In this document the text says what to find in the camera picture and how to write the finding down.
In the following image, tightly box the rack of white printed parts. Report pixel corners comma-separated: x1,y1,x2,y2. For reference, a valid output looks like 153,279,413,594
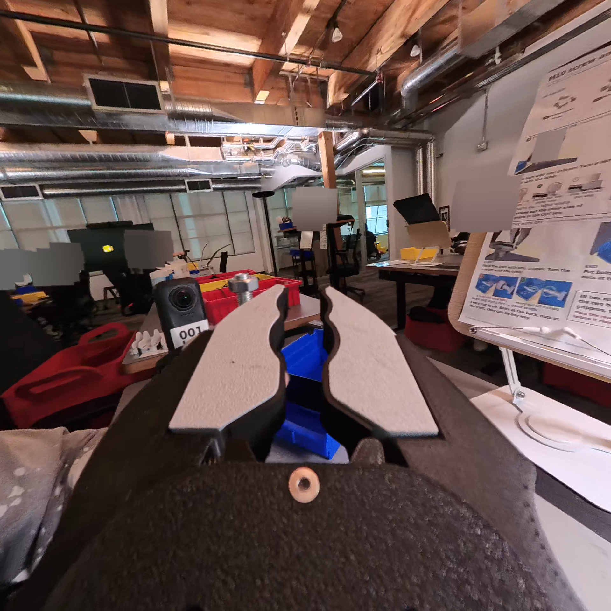
129,329,169,358

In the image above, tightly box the black office chair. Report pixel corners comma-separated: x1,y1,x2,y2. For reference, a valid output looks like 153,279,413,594
326,217,366,299

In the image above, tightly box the wooden document stand white base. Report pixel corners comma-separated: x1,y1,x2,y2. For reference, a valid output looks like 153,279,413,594
449,231,611,514

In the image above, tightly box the printed instruction sheet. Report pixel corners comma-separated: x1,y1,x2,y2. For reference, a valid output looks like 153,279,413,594
458,48,611,363

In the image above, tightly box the wooden top desk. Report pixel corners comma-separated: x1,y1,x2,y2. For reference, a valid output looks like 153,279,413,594
367,253,464,330

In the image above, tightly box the red tote bag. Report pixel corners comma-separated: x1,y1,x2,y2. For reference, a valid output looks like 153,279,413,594
0,322,158,428

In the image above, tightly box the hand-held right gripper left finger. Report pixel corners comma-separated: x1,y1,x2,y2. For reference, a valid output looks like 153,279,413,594
168,284,288,437

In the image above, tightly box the black display screen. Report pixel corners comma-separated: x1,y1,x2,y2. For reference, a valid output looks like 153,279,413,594
67,222,156,273

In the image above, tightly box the black board document stand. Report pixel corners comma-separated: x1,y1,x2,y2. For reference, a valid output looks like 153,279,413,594
393,193,452,265

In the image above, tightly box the red storage bin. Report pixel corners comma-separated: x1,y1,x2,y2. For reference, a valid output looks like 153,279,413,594
542,363,611,406
405,308,466,354

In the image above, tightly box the silver air duct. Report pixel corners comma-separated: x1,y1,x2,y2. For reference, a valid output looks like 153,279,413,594
400,48,464,110
0,143,275,199
0,79,335,139

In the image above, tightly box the black floor lamp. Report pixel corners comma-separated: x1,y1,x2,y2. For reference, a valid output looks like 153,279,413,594
252,190,277,277

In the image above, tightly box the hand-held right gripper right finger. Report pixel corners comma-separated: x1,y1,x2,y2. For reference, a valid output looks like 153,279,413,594
321,285,440,439

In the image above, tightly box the blue plastic bin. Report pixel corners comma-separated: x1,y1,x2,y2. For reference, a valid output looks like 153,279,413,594
274,328,342,460

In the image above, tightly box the long yellow bin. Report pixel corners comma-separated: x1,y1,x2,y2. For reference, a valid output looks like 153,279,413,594
198,272,277,293

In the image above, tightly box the air vent grille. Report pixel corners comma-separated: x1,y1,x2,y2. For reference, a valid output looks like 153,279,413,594
83,74,165,114

